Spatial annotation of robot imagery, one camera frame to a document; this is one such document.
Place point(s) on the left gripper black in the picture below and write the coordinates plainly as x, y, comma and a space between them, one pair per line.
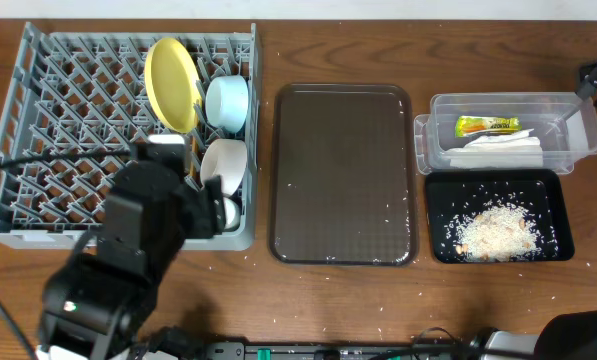
204, 201

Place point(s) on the white paper cup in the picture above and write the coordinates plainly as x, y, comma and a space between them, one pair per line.
232, 214

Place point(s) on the wooden chopstick long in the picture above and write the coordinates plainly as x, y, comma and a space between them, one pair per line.
193, 158

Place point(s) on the white pink shallow bowl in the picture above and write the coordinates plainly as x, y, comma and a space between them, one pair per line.
226, 158

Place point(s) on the light blue bowl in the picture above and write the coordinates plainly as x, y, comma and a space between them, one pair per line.
227, 103

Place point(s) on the yellow round plate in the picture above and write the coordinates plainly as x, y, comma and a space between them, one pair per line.
170, 77

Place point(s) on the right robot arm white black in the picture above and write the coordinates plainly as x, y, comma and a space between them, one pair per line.
568, 336

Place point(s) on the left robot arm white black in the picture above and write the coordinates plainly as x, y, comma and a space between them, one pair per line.
95, 304

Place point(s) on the clear plastic waste bin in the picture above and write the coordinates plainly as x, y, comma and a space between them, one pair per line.
565, 125

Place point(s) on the black waste tray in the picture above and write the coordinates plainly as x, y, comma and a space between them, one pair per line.
539, 185

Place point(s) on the white crumpled napkin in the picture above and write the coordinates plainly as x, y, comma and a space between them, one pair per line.
517, 150

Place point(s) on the yellow green snack wrapper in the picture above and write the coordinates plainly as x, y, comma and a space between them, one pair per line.
472, 125

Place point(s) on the dark brown serving tray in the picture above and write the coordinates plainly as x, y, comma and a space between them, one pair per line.
345, 178

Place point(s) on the grey plastic dish rack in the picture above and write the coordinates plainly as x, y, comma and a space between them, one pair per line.
85, 92

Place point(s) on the spilled rice pile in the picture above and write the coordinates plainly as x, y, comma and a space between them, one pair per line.
503, 230

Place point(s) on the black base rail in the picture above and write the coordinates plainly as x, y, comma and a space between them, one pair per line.
176, 343

